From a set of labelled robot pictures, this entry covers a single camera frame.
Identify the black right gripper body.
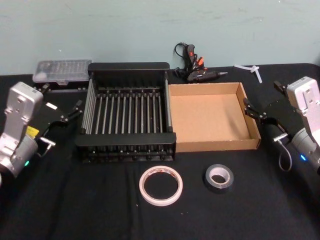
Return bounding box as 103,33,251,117
261,96,305,146

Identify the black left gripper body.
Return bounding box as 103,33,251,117
26,99,69,149

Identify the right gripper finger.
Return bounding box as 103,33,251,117
273,80,288,96
242,97,268,124

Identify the roll of silver tape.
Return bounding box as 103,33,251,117
204,163,236,195

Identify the roll of white tape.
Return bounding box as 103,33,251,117
138,165,184,207

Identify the clear plastic case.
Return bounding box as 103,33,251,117
32,59,93,91

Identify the white three-armed plastic piece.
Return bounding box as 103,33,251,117
233,64,264,85

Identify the shallow brown cardboard tray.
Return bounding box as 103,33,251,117
167,81,262,153

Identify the black rack with steel bars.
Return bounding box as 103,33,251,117
74,61,178,165

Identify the black table cloth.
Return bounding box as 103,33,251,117
0,62,320,240

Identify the thin dark cable, silver plug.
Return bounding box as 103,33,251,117
273,133,293,172
38,136,57,157

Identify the black corded tool, red switch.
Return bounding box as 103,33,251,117
172,42,229,84

